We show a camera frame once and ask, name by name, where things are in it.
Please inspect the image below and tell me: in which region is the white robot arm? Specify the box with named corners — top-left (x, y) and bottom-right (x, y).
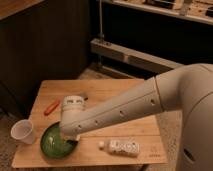
top-left (60, 63), bottom-right (213, 171)

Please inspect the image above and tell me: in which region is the orange carrot toy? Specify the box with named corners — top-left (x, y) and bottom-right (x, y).
top-left (44, 100), bottom-right (60, 116)

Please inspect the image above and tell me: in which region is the metal shelf rack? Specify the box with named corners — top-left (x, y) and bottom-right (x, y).
top-left (91, 0), bottom-right (213, 74)

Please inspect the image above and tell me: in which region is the wooden table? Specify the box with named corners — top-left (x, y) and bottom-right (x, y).
top-left (12, 79), bottom-right (167, 168)

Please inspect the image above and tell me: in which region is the grey sponge block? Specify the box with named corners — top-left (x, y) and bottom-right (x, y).
top-left (64, 135), bottom-right (80, 141)

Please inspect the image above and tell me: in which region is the clear plastic bottle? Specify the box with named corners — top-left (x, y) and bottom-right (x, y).
top-left (98, 139), bottom-right (140, 157)

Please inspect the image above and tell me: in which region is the dark wooden cabinet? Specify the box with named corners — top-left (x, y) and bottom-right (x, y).
top-left (0, 0), bottom-right (90, 116)

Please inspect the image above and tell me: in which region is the green plate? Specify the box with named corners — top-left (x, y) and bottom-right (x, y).
top-left (40, 122), bottom-right (79, 159)

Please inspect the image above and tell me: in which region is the clear plastic cup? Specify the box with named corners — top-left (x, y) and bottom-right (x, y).
top-left (10, 119), bottom-right (36, 144)

